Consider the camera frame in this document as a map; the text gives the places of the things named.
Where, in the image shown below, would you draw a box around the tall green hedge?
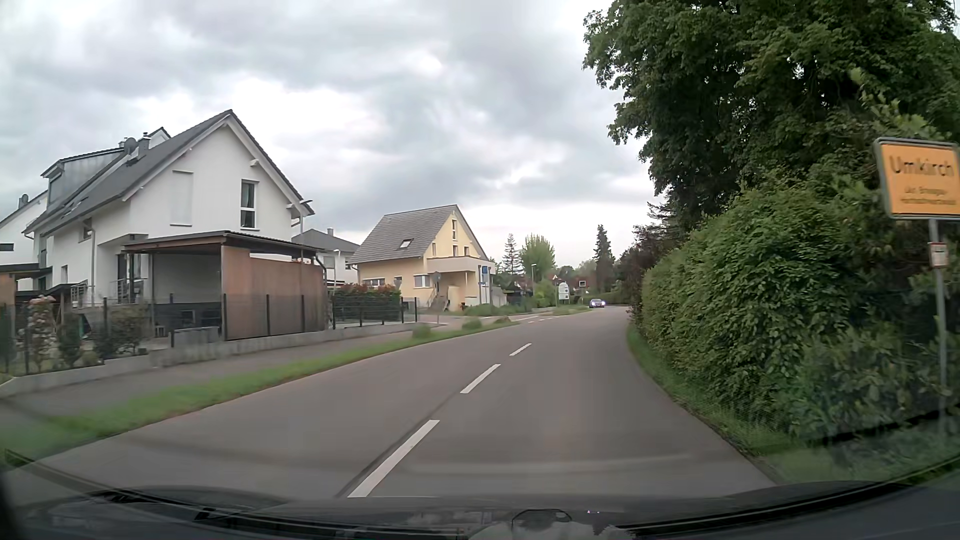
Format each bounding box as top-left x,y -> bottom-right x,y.
639,172 -> 960,444

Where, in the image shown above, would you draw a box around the car's own bonnet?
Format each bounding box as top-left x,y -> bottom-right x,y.
0,448 -> 960,540

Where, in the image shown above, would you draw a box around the yellow house with grey roof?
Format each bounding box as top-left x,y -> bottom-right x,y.
347,204 -> 496,312

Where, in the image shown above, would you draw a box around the grey asphalt pavement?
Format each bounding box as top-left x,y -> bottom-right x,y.
0,321 -> 451,421

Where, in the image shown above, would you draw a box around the white building with dark roof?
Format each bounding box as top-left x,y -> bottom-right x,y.
291,228 -> 361,289

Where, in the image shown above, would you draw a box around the road markings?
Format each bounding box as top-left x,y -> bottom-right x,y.
347,314 -> 555,499

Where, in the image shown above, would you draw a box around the dark metal mesh fence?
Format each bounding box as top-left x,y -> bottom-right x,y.
0,291 -> 420,376

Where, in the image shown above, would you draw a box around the brown wooden carport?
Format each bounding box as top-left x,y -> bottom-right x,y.
122,230 -> 329,341

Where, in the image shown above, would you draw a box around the white house with grey roof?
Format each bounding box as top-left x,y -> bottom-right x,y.
22,109 -> 316,320

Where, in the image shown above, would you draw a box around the yellow place-name sign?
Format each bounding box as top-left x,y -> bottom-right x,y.
873,136 -> 960,432

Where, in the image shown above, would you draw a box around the low concrete wall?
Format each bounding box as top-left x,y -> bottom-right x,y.
0,321 -> 421,399

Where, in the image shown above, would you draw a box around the garden bushes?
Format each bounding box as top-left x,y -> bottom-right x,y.
0,294 -> 151,375

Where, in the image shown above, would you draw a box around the grass verge strip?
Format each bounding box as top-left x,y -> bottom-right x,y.
0,306 -> 594,462

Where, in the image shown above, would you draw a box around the group of distant trees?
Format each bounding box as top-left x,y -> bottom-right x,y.
491,223 -> 639,309

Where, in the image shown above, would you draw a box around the low hedge with red flowers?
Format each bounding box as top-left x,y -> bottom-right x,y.
330,282 -> 404,325

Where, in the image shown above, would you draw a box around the large dark green tree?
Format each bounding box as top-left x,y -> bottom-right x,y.
583,0 -> 960,234

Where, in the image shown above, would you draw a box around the grey asphalt road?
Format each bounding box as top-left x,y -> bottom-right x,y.
30,305 -> 775,501

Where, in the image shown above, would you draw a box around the grass verge under hedge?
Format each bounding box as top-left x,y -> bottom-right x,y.
626,324 -> 960,485

